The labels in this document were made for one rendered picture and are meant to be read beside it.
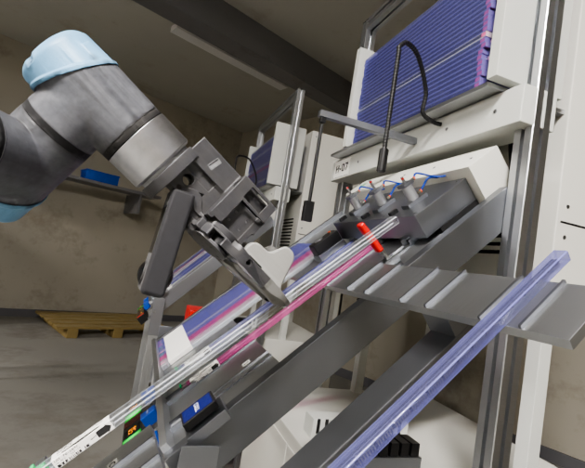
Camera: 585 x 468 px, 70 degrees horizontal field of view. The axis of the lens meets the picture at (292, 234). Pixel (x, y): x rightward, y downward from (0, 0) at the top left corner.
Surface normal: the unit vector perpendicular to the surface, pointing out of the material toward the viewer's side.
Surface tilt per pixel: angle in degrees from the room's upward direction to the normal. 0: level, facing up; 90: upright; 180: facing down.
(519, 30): 90
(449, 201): 90
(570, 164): 90
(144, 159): 113
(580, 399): 90
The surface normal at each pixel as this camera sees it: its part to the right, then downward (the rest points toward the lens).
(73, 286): 0.67, 0.05
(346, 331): 0.33, -0.01
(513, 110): -0.93, -0.18
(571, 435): -0.73, -0.17
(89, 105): 0.22, 0.28
